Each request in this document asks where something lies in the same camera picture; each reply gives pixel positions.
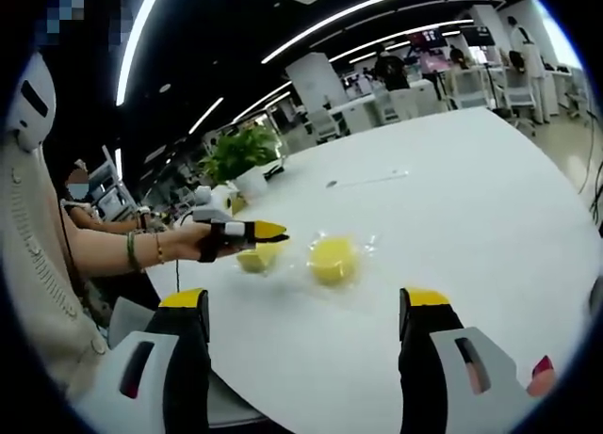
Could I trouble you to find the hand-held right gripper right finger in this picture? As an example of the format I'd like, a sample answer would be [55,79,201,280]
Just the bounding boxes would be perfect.
[398,286,536,434]

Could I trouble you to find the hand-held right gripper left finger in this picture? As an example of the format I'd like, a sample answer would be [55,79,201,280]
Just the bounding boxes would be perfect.
[79,286,212,434]

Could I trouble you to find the rectangular yellow silicone block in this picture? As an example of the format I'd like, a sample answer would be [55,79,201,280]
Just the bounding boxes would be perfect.
[235,240,285,276]

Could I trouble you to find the round yellow silicone block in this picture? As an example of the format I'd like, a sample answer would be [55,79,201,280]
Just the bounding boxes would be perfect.
[307,235,362,287]

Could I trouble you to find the person's left hand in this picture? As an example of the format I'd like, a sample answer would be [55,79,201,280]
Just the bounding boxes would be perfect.
[163,220,247,262]

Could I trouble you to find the person's right hand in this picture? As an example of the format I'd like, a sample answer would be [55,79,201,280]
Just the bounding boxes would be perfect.
[526,355,559,399]

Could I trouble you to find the yellow tissue box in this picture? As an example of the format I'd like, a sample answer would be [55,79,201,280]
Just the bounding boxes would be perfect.
[225,191,252,217]

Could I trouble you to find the green potted plant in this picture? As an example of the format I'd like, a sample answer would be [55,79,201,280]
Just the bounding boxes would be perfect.
[197,124,286,198]

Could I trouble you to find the thin stick on table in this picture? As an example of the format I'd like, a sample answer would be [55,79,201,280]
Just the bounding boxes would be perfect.
[325,169,410,190]

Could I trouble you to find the white office chair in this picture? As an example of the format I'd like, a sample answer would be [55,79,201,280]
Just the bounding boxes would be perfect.
[307,105,341,144]

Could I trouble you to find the ceiling light strip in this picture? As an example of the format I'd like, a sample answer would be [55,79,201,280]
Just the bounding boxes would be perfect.
[114,0,167,107]
[260,0,532,65]

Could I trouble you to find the white chest device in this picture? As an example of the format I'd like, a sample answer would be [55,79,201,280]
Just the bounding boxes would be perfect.
[8,51,58,153]

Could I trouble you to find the green bead bracelet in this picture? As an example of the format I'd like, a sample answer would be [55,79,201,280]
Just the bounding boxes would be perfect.
[124,231,144,273]

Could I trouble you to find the red wall screen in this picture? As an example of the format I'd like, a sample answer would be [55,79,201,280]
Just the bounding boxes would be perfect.
[408,27,445,55]

